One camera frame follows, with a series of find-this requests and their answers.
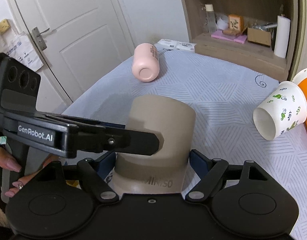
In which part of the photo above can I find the beige Miniso tumbler cup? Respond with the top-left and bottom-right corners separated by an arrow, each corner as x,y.
112,95 -> 196,195

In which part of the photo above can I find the pink tumbler cup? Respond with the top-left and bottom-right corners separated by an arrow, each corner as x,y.
132,43 -> 160,82

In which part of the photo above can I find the white floral paper cup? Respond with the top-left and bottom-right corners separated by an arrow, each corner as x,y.
253,81 -> 307,141

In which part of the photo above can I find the person's left hand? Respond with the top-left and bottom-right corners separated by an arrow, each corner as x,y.
0,145 -> 62,198

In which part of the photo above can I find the patterned white table cloth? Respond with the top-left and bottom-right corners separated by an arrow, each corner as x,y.
65,50 -> 307,239

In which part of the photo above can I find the white paper bag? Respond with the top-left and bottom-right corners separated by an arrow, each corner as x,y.
4,32 -> 43,72

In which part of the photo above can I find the white door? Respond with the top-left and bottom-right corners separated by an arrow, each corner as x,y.
15,0 -> 134,101

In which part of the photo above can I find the white tissue pack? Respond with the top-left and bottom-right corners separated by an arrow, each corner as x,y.
157,39 -> 196,53

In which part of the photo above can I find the pink flat box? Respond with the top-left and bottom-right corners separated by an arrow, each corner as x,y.
211,30 -> 247,44

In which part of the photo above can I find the small cardboard box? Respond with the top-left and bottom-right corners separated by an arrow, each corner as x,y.
242,27 -> 272,47

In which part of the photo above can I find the clear bottle beige cap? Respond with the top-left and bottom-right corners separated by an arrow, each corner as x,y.
205,4 -> 217,34

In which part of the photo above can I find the orange floral card box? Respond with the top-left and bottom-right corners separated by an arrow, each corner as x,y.
228,14 -> 244,32

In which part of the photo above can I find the wooden shelf unit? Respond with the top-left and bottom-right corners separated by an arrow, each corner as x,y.
181,0 -> 299,81

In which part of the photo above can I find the white paper towel roll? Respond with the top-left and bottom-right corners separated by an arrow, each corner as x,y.
274,16 -> 291,58

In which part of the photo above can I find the silver door handle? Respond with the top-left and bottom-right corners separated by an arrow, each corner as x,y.
32,27 -> 50,51

